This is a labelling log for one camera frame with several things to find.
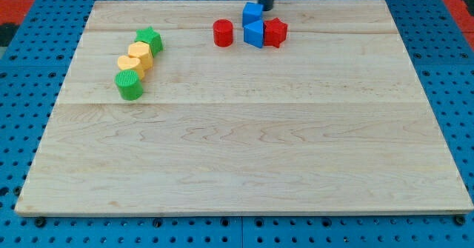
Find blue cube block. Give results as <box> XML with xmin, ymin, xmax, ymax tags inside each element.
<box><xmin>241</xmin><ymin>2</ymin><xmax>264</xmax><ymax>27</ymax></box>

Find light wooden board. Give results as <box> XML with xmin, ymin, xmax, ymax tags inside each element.
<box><xmin>15</xmin><ymin>0</ymin><xmax>473</xmax><ymax>217</ymax></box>

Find blue triangular prism block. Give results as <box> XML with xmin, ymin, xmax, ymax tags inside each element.
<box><xmin>244</xmin><ymin>20</ymin><xmax>264</xmax><ymax>48</ymax></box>

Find red cylinder block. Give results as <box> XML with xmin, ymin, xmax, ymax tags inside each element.
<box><xmin>213</xmin><ymin>19</ymin><xmax>233</xmax><ymax>47</ymax></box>

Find red star block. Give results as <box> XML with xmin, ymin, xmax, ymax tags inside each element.
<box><xmin>264</xmin><ymin>18</ymin><xmax>288</xmax><ymax>48</ymax></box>

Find green cylinder block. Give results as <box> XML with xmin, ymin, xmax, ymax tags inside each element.
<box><xmin>114</xmin><ymin>70</ymin><xmax>143</xmax><ymax>101</ymax></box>

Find yellow hexagon block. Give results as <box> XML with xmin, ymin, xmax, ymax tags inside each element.
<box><xmin>128</xmin><ymin>41</ymin><xmax>153</xmax><ymax>70</ymax></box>

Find green star block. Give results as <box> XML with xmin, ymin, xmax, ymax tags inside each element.
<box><xmin>135</xmin><ymin>27</ymin><xmax>163</xmax><ymax>56</ymax></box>

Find yellow heart block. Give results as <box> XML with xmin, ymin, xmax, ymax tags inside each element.
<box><xmin>117</xmin><ymin>56</ymin><xmax>145</xmax><ymax>80</ymax></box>

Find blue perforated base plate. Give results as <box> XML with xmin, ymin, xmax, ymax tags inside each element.
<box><xmin>1</xmin><ymin>0</ymin><xmax>473</xmax><ymax>247</ymax></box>

